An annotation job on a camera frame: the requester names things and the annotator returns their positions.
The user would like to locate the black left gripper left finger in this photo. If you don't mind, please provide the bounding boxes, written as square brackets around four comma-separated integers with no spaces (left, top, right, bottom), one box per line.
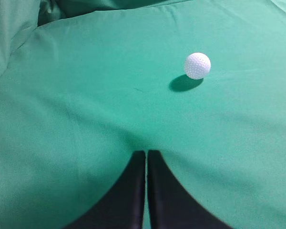
[65,151,145,229]

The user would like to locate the white dimpled golf ball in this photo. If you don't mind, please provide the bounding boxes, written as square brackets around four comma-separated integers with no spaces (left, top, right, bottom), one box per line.
[184,52,211,80]

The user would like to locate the green table cloth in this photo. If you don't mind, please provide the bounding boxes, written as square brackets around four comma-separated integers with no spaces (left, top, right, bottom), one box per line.
[0,0,286,229]

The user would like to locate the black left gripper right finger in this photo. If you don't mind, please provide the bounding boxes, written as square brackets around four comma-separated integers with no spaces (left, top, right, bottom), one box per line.
[147,150,231,229]

